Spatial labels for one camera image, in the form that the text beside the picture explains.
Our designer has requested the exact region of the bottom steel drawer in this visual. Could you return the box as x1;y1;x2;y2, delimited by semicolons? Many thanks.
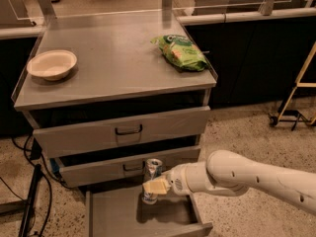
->
85;177;213;237

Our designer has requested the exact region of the steel drawer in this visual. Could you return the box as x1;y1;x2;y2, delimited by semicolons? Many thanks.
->
85;177;213;237
34;106;210;158
60;145;200;187

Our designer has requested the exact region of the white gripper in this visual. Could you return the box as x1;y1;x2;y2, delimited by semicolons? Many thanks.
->
143;164;191;196

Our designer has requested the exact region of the black metal stand leg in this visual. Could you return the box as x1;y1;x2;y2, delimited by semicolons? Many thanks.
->
18;164;42;237

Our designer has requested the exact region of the steel drawer cabinet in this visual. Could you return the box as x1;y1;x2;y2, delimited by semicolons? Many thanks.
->
11;9;218;188

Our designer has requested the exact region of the middle steel drawer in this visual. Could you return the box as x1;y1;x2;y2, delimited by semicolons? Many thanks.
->
60;145;200;187

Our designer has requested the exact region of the silver blue redbull can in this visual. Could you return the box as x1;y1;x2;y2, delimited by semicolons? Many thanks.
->
142;158;163;204

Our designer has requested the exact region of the green chip bag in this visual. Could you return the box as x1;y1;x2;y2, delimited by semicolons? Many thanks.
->
150;35;209;72

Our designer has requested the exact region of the top steel drawer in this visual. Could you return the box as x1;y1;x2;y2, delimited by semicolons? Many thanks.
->
34;106;210;158

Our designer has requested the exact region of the yellow wheeled cart frame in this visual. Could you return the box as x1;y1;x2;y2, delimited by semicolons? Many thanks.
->
269;41;316;131

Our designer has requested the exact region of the white paper bowl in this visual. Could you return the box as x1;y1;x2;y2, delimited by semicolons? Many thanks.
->
27;49;77;81

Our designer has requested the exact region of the black floor cable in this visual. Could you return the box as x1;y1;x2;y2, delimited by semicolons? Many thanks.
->
0;133;72;237

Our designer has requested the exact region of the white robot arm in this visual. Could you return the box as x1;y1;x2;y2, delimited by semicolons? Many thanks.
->
143;150;316;214

